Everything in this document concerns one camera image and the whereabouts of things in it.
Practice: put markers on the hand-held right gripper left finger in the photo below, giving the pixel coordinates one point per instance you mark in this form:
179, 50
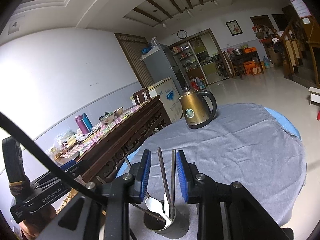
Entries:
146, 175

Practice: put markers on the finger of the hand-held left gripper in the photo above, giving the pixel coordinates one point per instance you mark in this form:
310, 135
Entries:
72, 165
50, 180

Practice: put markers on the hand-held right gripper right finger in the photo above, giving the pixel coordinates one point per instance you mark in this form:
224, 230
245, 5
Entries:
181, 177

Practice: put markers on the long brown chopstick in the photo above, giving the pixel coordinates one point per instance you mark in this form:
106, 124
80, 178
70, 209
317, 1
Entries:
163, 177

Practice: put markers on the white plastic spoon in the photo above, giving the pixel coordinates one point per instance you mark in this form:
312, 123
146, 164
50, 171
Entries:
152, 205
166, 202

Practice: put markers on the bundle of dark chopsticks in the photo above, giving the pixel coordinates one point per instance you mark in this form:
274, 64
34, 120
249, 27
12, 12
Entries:
150, 213

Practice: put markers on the metal utensil holder cup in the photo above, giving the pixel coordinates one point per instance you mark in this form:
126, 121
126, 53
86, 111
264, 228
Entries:
175, 232

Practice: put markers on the person's left hand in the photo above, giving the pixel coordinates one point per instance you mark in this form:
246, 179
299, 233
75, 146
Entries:
37, 225

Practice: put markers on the pile of snack packets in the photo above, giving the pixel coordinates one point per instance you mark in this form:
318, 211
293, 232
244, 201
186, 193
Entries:
67, 142

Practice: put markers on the purple water bottle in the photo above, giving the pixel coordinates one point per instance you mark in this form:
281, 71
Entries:
82, 126

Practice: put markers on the carved wooden sideboard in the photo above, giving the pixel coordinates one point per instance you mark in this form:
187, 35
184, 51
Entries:
120, 140

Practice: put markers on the blue water bottle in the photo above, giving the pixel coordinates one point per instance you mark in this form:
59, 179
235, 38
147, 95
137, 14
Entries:
88, 121

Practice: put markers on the pink checkered mat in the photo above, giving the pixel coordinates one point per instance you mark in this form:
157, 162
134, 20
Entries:
112, 127

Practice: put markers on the pot with glass lid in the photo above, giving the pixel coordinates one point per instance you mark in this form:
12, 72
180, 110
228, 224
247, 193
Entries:
107, 118

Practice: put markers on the grey tablecloth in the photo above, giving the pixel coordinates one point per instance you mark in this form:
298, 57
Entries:
237, 155

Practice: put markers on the ceramic bowl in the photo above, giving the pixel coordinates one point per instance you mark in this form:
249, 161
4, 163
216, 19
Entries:
119, 111

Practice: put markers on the bronze electric kettle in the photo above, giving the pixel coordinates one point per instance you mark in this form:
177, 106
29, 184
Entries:
195, 110

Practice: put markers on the wooden chair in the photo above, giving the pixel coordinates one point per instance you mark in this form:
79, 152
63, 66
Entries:
141, 96

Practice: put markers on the white chest freezer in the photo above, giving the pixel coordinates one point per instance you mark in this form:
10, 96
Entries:
167, 97

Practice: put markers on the water jugs by doorway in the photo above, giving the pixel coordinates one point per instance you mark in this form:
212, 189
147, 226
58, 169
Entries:
198, 83

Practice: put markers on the grey refrigerator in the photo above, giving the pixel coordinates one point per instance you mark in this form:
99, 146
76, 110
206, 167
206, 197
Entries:
160, 65

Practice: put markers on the brown curtained door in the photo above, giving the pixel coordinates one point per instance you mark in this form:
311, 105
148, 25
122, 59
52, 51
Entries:
130, 62

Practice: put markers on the blue table cover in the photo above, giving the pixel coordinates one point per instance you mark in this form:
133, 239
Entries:
282, 120

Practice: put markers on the glass door shelf cabinet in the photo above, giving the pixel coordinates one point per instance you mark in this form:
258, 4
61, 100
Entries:
185, 60

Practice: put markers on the orange cardboard boxes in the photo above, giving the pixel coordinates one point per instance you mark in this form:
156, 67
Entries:
253, 68

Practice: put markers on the dark wooden side table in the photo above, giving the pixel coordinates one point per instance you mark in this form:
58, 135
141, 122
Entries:
240, 60

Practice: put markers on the metal basin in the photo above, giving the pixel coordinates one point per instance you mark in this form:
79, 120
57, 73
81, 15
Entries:
236, 52

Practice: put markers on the blue water jug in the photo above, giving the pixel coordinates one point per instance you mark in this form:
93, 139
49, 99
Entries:
266, 62

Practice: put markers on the red child chair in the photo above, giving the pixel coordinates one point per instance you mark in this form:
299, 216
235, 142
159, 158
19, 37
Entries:
318, 115

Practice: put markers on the white step stool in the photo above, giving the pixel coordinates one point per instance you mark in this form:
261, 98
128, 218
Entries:
314, 96

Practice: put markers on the wooden stair railing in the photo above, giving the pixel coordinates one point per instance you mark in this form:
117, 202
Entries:
292, 45

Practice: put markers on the round wall clock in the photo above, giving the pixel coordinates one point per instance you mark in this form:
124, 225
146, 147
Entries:
182, 34

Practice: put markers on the framed wall picture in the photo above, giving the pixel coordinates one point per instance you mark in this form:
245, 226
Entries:
234, 28

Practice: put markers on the wall calendar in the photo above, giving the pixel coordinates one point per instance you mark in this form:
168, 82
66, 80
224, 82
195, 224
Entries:
301, 6

